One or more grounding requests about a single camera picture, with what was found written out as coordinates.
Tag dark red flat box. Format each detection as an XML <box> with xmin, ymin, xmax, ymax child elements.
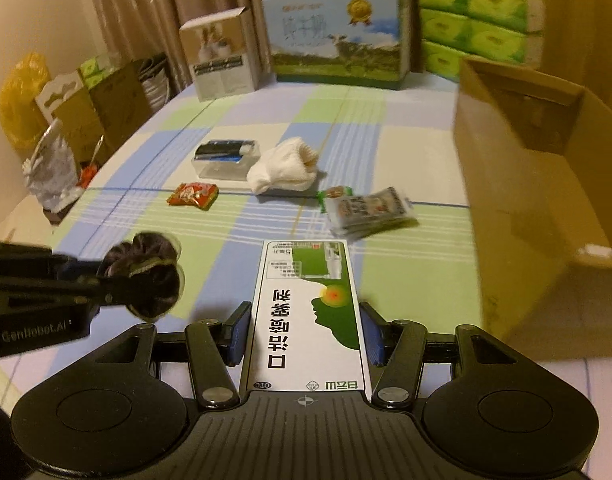
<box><xmin>42</xmin><ymin>187</ymin><xmax>84</xmax><ymax>226</ymax></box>

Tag white striped bag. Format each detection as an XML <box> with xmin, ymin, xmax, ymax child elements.
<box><xmin>138</xmin><ymin>53</ymin><xmax>175</xmax><ymax>111</ymax></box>

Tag crumpled silver foil bag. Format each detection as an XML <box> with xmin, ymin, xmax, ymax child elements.
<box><xmin>22</xmin><ymin>119</ymin><xmax>84</xmax><ymax>211</ymax></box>

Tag plain brown cardboard carton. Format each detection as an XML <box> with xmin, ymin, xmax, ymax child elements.
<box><xmin>88</xmin><ymin>59</ymin><xmax>155</xmax><ymax>154</ymax></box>

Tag dark hair scrunchie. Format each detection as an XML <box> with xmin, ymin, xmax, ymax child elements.
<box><xmin>96</xmin><ymin>231</ymin><xmax>186</xmax><ymax>320</ymax></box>

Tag white knitted glove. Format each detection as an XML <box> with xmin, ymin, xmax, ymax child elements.
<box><xmin>246</xmin><ymin>136</ymin><xmax>321</xmax><ymax>195</ymax></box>

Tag large cardboard box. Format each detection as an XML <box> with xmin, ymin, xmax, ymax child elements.
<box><xmin>452</xmin><ymin>56</ymin><xmax>612</xmax><ymax>362</ymax></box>

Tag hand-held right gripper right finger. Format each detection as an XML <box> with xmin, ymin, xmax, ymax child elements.
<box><xmin>358</xmin><ymin>302</ymin><xmax>517</xmax><ymax>413</ymax></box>

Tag red snack packet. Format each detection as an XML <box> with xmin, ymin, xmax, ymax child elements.
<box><xmin>166</xmin><ymin>182</ymin><xmax>221</xmax><ymax>209</ymax></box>

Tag bundle of silver sachets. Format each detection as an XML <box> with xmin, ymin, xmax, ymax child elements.
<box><xmin>327</xmin><ymin>187</ymin><xmax>418</xmax><ymax>237</ymax></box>

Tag clear plastic case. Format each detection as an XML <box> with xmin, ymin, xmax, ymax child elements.
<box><xmin>191</xmin><ymin>138</ymin><xmax>261</xmax><ymax>181</ymax></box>

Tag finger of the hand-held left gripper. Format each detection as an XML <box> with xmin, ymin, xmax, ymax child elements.
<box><xmin>0</xmin><ymin>240</ymin><xmax>106</xmax><ymax>282</ymax></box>
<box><xmin>0</xmin><ymin>279</ymin><xmax>119</xmax><ymax>309</ymax></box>

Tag brown carton with white handle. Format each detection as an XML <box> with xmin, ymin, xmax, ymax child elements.
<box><xmin>34</xmin><ymin>70</ymin><xmax>104</xmax><ymax>166</ymax></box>

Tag green snack packet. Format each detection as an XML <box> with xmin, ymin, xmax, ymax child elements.
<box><xmin>318</xmin><ymin>185</ymin><xmax>355</xmax><ymax>214</ymax></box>

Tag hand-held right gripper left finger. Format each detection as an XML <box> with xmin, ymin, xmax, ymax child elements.
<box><xmin>93</xmin><ymin>301</ymin><xmax>253</xmax><ymax>409</ymax></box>

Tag stack of green tissue packs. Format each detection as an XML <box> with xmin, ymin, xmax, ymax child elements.
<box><xmin>414</xmin><ymin>0</ymin><xmax>546</xmax><ymax>81</ymax></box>

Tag white and green medicine box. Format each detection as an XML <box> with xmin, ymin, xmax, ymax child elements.
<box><xmin>238</xmin><ymin>240</ymin><xmax>372</xmax><ymax>397</ymax></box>

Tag blue milk gift carton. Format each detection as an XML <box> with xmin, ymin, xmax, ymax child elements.
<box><xmin>262</xmin><ymin>0</ymin><xmax>412</xmax><ymax>91</ymax></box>

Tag yellow plastic bag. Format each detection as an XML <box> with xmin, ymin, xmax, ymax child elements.
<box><xmin>0</xmin><ymin>52</ymin><xmax>52</xmax><ymax>150</ymax></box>

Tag white box with animal print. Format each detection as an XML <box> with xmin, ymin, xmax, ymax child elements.
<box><xmin>179</xmin><ymin>7</ymin><xmax>262</xmax><ymax>101</ymax></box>

